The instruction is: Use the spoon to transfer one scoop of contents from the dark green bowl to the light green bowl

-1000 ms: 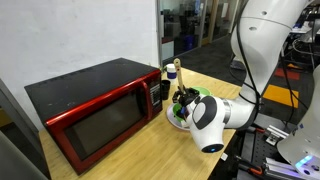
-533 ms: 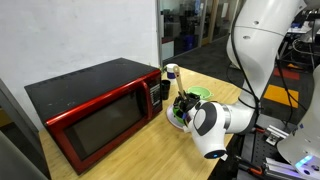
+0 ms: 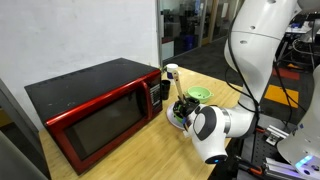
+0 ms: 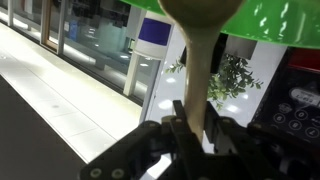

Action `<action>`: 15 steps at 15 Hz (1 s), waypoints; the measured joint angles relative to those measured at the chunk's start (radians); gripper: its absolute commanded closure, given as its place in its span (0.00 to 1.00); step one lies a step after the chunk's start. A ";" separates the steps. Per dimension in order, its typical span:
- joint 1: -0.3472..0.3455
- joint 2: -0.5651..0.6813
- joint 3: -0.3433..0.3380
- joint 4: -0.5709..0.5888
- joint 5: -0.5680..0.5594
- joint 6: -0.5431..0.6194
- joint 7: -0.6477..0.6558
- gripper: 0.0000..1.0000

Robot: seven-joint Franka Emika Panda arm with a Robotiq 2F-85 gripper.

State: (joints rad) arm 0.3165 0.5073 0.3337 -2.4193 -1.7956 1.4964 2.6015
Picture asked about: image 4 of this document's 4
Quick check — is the dark green bowl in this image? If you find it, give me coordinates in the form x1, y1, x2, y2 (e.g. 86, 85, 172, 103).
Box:
119, 0, 320, 51

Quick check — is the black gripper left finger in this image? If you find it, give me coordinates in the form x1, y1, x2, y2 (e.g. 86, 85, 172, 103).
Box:
169, 99, 204, 158

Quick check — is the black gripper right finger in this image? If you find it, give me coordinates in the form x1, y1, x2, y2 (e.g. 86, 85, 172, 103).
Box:
203, 100, 235, 155

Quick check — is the wooden spoon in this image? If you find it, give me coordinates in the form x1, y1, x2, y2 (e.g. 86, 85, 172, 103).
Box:
157, 0, 247, 143

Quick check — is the red and black microwave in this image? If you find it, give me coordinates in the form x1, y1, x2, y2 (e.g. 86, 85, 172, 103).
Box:
251, 46, 320, 143

